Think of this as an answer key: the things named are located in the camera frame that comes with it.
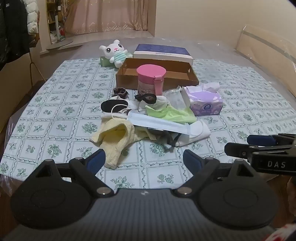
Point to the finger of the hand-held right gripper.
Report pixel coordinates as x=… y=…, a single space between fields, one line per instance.
x=238 y=150
x=261 y=139

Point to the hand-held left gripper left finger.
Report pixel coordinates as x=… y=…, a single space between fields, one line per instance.
x=97 y=160

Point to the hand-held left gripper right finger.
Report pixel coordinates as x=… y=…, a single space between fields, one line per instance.
x=192 y=160

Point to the white cloth bag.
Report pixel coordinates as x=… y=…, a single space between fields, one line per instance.
x=198 y=132

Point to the yellow towel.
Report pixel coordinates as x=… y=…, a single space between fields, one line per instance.
x=115 y=136

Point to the blue face mask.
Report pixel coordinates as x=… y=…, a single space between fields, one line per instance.
x=157 y=124

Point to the black round sponge pad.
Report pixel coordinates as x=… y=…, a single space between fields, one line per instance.
x=113 y=105

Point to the dark brown scrunchie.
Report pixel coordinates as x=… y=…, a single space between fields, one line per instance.
x=120 y=92

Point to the brown cardboard box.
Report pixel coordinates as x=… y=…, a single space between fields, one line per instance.
x=124 y=81

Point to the light green cloth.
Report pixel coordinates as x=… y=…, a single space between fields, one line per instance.
x=175 y=115

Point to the purple tissue pack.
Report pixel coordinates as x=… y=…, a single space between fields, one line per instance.
x=205 y=104

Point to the clear plastic bag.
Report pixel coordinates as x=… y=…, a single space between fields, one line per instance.
x=177 y=98

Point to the white crumpled cloth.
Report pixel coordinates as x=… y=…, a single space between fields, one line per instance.
x=159 y=104

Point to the red patterned clothing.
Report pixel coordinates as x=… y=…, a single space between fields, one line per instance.
x=283 y=234

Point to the plastic-wrapped beige headboard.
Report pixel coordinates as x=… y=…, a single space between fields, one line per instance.
x=266 y=44

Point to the pink lidded cup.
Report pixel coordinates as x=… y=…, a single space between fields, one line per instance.
x=150 y=72

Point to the small green box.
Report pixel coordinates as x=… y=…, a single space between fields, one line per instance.
x=104 y=61

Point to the plastic-covered bed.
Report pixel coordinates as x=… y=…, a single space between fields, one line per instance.
x=208 y=48

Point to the white plush bunny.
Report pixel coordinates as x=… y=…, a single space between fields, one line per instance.
x=114 y=52

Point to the blue and white flat box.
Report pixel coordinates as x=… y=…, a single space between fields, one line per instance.
x=161 y=49

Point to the brown jacket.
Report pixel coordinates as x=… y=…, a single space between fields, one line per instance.
x=34 y=39

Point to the pink curtain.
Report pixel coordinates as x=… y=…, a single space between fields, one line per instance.
x=104 y=16

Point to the black coat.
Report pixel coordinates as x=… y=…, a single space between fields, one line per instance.
x=11 y=30

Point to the white puffer jacket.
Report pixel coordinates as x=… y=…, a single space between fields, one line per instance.
x=31 y=16

